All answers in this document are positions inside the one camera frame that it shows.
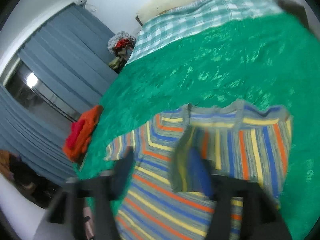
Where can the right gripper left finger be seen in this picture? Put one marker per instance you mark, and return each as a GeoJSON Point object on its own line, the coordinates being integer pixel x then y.
{"type": "Point", "coordinates": [65, 217]}

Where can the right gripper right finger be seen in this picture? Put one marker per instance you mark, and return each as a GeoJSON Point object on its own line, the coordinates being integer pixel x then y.
{"type": "Point", "coordinates": [260, 217]}

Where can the striped knit sweater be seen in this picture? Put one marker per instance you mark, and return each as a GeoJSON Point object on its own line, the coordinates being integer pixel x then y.
{"type": "Point", "coordinates": [163, 200]}

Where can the orange red folded clothes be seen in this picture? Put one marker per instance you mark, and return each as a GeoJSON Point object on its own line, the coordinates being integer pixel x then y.
{"type": "Point", "coordinates": [77, 142]}

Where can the clothes pile beside bed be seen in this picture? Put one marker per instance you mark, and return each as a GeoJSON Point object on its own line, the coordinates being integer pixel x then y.
{"type": "Point", "coordinates": [121, 46]}

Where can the window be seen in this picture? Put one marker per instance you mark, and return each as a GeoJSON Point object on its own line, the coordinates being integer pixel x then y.
{"type": "Point", "coordinates": [31, 92]}

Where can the blue grey curtain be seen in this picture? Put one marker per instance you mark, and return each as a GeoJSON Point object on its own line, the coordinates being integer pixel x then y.
{"type": "Point", "coordinates": [69, 55]}

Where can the green velvet bedspread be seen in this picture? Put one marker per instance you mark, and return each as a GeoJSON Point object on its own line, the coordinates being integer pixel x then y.
{"type": "Point", "coordinates": [249, 90]}

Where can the green checkered blanket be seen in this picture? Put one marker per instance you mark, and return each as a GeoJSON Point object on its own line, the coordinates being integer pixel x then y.
{"type": "Point", "coordinates": [191, 19]}

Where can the dark bedside table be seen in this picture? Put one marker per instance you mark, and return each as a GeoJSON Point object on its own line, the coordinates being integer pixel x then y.
{"type": "Point", "coordinates": [294, 9]}

